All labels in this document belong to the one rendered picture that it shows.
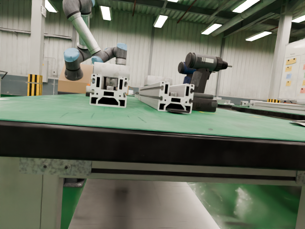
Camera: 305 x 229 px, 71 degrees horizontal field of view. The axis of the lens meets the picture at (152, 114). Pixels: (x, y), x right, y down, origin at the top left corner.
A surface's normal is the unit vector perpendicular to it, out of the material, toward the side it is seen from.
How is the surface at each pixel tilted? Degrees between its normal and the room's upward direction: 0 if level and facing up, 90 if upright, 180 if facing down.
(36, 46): 90
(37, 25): 90
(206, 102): 90
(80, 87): 90
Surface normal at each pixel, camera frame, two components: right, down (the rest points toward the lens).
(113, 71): 0.13, 0.11
